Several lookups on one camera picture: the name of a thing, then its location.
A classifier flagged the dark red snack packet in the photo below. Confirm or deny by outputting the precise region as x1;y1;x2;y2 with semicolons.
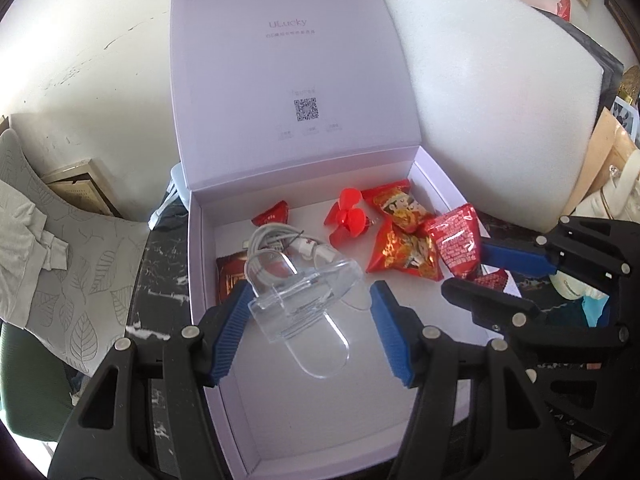
423;204;480;280

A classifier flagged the brown chocolate packet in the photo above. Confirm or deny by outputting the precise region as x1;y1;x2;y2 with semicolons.
216;252;247;304

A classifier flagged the large red gold candy packet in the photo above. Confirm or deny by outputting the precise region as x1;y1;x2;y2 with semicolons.
367;220;442;282

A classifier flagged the clear acrylic phone stand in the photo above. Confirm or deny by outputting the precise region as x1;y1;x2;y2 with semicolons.
245;249;362;379

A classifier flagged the white charging cable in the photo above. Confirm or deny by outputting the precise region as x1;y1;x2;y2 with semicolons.
242;223;342;286

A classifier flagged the red plastic fan toy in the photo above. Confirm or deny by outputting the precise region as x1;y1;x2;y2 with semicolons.
323;188;381;249

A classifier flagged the red green snack packet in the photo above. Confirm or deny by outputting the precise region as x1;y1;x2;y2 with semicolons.
252;200;290;226

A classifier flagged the light blue plastic bag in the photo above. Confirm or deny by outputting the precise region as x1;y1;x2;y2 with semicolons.
582;295;610;327

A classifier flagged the white cartoon water bottle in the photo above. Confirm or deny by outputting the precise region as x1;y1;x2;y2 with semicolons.
549;150;640;300

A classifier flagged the grey upholstered chair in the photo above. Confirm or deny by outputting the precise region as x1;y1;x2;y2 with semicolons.
1;129;150;376

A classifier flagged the white foam pillow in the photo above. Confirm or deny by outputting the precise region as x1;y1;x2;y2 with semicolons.
385;0;623;232

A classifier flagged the green chair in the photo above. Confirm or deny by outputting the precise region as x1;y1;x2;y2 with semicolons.
1;323;73;442

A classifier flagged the lavender gift box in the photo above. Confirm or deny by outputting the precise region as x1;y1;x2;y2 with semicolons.
170;0;463;479

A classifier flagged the beige garment on chair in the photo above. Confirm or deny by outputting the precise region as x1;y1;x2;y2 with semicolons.
0;181;68;328

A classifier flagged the framed picture against wall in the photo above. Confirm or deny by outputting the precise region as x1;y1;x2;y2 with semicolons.
41;158;122;218

